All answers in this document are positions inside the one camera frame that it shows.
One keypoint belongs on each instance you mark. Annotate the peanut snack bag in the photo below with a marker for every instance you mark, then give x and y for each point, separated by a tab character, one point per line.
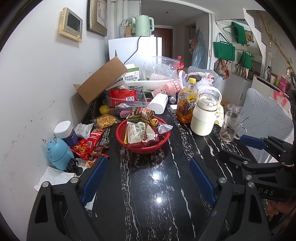
140	114

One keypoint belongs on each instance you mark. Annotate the crumpled white tissue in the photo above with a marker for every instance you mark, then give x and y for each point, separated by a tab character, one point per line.
54	177

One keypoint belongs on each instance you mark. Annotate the clear plastic tray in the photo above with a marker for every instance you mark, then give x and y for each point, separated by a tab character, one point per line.
122	110

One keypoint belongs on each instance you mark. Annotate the green tote bag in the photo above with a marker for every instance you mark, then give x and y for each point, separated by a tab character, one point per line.
223	49

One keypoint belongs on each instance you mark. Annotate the orange drink bottle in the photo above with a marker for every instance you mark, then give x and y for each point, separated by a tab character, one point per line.
187	101

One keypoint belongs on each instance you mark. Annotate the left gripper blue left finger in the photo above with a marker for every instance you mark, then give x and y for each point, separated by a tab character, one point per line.
91	178

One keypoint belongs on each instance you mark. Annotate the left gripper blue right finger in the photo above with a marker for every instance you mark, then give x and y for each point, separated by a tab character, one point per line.
205	179

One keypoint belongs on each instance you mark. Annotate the yellow snack clear bag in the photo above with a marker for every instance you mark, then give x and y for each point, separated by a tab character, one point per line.
105	121

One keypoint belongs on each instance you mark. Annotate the framed picture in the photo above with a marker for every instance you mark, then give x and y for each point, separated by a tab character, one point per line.
97	17

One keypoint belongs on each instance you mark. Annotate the red bag in tray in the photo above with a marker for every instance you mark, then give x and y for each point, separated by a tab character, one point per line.
119	96

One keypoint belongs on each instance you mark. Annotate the white peanut candy packet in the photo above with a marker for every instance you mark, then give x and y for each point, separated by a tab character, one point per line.
163	128

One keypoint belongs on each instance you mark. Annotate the wall intercom panel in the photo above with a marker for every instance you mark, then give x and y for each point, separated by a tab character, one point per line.
71	25

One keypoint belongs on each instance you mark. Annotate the grey leaf chair cushion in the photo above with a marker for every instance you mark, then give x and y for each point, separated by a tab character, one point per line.
263	117

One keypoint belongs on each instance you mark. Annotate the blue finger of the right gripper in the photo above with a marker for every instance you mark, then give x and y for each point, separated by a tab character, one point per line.
253	142

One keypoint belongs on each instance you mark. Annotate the white maroon snack bag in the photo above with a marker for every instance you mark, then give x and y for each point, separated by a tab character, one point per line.
140	135

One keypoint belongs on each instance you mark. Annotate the white cylinder roll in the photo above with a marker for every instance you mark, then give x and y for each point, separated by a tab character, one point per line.
158	103

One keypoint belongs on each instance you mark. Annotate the red plastic basket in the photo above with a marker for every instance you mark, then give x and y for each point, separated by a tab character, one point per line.
121	137

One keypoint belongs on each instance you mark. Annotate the white cap blue jar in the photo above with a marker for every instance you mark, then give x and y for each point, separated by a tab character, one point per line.
65	131

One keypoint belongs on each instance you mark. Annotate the white refrigerator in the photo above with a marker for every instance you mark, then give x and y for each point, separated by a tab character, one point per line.
135	50

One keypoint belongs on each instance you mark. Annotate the glass cartoon mug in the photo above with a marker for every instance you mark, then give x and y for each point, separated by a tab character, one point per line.
232	127

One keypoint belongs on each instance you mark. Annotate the cardboard box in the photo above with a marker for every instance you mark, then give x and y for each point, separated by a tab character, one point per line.
100	80

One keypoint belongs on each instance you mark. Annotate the green electric kettle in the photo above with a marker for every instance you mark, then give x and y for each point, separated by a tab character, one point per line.
144	25

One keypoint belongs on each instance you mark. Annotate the yellow lemon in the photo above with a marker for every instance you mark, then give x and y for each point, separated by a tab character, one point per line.
104	109

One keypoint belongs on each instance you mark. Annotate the red packets pile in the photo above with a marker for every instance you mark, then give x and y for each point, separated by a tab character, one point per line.
89	149

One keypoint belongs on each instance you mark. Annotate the blue robot figure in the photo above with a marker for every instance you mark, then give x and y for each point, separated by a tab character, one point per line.
58	153

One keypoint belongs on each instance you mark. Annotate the pink panda paper cup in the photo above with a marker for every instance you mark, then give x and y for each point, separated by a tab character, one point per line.
170	88

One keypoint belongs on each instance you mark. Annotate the yellow lollipop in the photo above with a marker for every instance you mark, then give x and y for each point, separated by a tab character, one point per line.
154	122

